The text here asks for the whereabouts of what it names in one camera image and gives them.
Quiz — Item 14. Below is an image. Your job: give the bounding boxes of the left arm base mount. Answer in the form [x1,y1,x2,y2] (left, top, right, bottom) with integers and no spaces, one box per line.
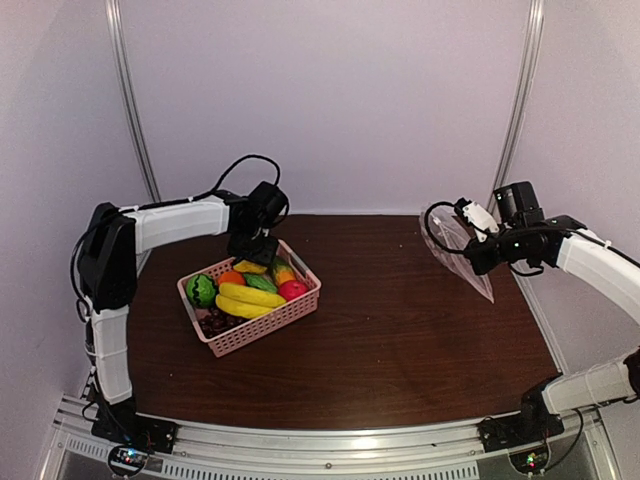
[91,398,178,454]

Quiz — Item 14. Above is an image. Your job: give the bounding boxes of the yellow toy banana bunch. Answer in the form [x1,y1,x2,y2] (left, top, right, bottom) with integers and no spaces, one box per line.
[215,283,287,319]

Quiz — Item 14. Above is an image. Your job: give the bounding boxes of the pink perforated plastic basket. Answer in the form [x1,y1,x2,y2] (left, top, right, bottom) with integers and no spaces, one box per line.
[177,241,321,357]

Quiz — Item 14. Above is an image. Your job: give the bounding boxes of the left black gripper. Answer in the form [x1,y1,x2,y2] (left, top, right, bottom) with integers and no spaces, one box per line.
[226,223,279,267]

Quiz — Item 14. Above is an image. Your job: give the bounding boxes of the green toy pepper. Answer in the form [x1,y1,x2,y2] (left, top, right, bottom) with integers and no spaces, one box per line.
[243,273,278,294]

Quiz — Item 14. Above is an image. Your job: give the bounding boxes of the right aluminium frame post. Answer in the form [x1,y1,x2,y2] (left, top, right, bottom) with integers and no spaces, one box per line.
[493,0,545,189]

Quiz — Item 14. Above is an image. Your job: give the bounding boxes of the green toy watermelon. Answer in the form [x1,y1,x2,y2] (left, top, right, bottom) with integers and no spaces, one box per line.
[185,273,218,309]

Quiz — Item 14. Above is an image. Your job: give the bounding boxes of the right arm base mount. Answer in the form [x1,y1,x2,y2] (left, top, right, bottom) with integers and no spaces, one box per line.
[477,384,564,453]

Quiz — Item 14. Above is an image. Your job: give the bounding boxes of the right round circuit board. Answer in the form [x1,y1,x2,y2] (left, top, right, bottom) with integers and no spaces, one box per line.
[509,446,550,476]

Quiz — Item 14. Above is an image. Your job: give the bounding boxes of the red toy apple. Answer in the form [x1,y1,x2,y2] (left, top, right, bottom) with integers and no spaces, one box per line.
[278,280,308,302]

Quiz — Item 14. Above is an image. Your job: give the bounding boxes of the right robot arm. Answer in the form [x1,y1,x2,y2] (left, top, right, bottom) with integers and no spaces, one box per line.
[454,181,639,442]

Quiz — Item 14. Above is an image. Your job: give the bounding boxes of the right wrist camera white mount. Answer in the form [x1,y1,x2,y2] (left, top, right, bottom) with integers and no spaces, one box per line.
[454,198,500,244]

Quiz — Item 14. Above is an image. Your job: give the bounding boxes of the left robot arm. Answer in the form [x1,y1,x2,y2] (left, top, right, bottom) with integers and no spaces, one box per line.
[70,181,289,444]

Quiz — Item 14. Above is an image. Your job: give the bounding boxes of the front aluminium rail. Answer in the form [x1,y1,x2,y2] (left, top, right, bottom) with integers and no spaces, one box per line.
[39,394,621,480]

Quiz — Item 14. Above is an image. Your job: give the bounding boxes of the left round circuit board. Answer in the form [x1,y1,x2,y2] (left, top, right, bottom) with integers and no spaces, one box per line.
[107,445,149,476]

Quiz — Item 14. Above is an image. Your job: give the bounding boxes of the left aluminium frame post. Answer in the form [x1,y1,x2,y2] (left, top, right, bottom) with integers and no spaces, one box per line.
[105,0,161,202]

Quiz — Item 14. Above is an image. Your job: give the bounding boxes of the round circuit board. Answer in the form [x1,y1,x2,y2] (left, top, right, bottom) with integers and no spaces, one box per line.
[107,445,149,476]
[509,446,550,476]

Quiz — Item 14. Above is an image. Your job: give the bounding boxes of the orange green toy mango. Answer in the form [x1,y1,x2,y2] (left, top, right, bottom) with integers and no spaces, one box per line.
[269,256,297,288]

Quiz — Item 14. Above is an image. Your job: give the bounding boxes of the dark purple toy grapes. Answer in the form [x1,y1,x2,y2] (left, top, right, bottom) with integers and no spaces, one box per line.
[198,308,247,339]

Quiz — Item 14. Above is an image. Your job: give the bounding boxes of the clear zip top bag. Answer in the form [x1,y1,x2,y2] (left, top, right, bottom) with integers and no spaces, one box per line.
[419,202,495,303]

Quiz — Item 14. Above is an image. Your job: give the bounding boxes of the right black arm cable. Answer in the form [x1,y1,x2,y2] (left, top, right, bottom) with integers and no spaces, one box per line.
[424,200,546,276]

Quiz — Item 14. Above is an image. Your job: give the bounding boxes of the aluminium frame post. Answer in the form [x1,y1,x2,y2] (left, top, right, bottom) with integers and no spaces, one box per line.
[105,0,161,202]
[493,0,545,189]

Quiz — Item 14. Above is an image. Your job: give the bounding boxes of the yellow toy lemon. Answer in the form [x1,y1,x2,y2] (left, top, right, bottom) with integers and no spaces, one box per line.
[232,260,268,275]

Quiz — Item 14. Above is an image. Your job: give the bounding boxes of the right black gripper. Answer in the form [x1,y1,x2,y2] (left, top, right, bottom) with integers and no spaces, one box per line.
[464,222,525,275]

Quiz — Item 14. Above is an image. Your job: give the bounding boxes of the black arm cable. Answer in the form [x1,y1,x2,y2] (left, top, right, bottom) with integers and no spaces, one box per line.
[424,200,546,276]
[69,154,282,321]

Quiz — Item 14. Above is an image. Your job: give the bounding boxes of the orange toy orange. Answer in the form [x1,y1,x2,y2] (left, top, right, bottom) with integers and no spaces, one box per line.
[216,270,246,286]

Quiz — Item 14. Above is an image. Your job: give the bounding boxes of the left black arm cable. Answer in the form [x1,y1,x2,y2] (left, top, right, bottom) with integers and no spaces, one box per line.
[69,154,282,321]

